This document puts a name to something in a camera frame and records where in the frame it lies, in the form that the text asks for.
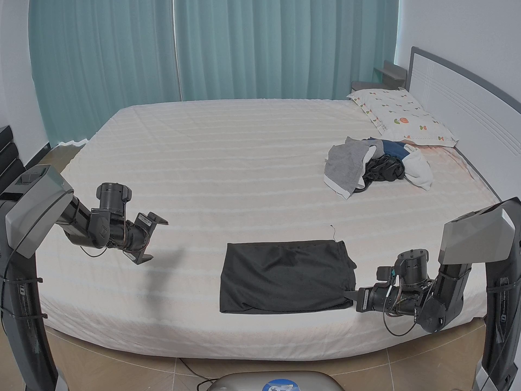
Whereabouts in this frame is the white printed pillow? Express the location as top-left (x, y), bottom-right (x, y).
top-left (347, 89), bottom-right (460, 147)

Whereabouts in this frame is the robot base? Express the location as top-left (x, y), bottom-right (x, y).
top-left (205, 371), bottom-right (342, 391)

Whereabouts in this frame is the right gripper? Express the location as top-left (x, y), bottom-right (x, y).
top-left (355, 283), bottom-right (393, 313)

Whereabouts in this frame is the black cable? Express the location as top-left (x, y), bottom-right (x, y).
top-left (178, 357), bottom-right (218, 387)

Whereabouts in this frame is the blue-green curtain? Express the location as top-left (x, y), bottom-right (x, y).
top-left (28, 0), bottom-right (182, 146)
top-left (173, 0), bottom-right (401, 101)

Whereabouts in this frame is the grey bedside table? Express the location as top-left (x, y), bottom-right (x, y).
top-left (351, 60), bottom-right (408, 93)

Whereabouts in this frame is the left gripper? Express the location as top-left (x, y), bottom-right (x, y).
top-left (124, 213), bottom-right (169, 266)

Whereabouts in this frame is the black chest of drawers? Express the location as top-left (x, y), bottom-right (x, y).
top-left (0, 125), bottom-right (25, 186)

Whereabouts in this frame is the pile of clothes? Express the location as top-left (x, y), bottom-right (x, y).
top-left (323, 136), bottom-right (434, 200)

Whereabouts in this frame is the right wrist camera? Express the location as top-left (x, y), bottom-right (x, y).
top-left (376, 265), bottom-right (397, 288)

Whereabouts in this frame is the black T-shirt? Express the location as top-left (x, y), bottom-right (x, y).
top-left (219, 240), bottom-right (358, 314)

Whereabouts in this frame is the bed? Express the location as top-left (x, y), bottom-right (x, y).
top-left (30, 46), bottom-right (521, 361)

